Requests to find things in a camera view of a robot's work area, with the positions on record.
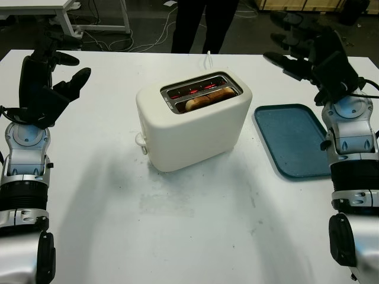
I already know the white toaster power cord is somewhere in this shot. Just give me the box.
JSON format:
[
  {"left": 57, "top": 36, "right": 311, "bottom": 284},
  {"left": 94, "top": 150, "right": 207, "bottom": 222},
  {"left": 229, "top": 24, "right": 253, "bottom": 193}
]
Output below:
[{"left": 203, "top": 50, "right": 214, "bottom": 72}]

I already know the wooden crate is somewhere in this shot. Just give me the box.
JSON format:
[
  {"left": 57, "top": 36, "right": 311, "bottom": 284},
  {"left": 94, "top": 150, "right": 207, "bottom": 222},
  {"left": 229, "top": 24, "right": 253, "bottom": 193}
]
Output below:
[{"left": 256, "top": 0, "right": 379, "bottom": 14}]

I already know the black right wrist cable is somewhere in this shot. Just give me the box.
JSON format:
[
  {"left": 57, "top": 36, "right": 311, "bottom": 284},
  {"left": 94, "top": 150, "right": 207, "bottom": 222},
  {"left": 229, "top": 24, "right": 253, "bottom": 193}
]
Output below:
[{"left": 352, "top": 76, "right": 379, "bottom": 100}]

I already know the blue plastic tray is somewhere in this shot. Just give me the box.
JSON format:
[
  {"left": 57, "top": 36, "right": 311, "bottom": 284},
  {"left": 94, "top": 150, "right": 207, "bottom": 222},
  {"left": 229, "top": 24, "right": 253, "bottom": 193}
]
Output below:
[{"left": 253, "top": 103, "right": 332, "bottom": 180}]

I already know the browned toast slice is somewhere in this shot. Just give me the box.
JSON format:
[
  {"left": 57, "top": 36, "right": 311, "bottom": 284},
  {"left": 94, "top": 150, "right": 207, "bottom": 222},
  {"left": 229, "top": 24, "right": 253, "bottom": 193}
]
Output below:
[{"left": 185, "top": 86, "right": 234, "bottom": 112}]

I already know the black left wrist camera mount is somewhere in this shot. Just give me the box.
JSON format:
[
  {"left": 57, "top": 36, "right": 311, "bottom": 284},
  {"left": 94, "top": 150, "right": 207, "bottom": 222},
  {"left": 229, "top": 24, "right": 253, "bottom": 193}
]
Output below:
[{"left": 38, "top": 85, "right": 71, "bottom": 128}]

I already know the black bag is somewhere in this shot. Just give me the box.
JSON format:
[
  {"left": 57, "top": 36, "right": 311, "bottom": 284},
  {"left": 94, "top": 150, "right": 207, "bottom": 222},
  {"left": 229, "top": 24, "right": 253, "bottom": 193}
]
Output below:
[{"left": 337, "top": 0, "right": 370, "bottom": 26}]

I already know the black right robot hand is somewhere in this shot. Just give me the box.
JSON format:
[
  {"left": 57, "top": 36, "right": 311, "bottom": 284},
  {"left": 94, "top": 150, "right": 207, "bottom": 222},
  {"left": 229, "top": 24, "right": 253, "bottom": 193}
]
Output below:
[{"left": 262, "top": 11, "right": 361, "bottom": 107}]

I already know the white desk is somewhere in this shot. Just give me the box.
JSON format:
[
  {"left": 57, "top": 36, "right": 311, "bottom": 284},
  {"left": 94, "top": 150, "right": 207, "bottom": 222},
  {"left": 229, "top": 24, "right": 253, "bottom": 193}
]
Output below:
[{"left": 0, "top": 0, "right": 133, "bottom": 39}]

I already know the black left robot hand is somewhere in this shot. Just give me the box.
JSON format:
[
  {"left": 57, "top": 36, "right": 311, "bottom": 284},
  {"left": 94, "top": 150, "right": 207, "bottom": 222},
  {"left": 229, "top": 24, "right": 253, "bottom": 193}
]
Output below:
[{"left": 18, "top": 29, "right": 92, "bottom": 128}]

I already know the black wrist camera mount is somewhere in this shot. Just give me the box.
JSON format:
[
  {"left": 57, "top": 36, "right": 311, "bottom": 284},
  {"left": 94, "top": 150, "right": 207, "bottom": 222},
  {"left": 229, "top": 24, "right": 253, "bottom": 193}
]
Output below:
[
  {"left": 312, "top": 51, "right": 346, "bottom": 106},
  {"left": 38, "top": 85, "right": 71, "bottom": 128}
]

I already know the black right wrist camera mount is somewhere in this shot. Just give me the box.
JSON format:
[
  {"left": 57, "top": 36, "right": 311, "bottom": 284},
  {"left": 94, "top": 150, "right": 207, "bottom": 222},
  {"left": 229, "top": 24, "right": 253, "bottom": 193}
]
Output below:
[{"left": 312, "top": 51, "right": 346, "bottom": 106}]

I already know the white two-slot toaster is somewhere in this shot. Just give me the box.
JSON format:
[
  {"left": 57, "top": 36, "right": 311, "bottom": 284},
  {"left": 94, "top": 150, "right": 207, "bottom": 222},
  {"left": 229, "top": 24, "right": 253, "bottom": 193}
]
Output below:
[{"left": 135, "top": 70, "right": 253, "bottom": 173}]

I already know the white floor cable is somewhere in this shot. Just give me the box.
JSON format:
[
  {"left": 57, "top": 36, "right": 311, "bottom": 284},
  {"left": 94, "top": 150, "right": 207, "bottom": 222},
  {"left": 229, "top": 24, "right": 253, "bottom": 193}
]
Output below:
[
  {"left": 236, "top": 2, "right": 259, "bottom": 19},
  {"left": 88, "top": 20, "right": 178, "bottom": 53}
]

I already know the person in dark trousers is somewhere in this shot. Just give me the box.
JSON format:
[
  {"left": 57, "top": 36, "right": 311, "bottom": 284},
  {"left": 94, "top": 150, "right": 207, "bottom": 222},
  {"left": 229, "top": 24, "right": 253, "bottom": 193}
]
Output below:
[{"left": 171, "top": 0, "right": 240, "bottom": 54}]

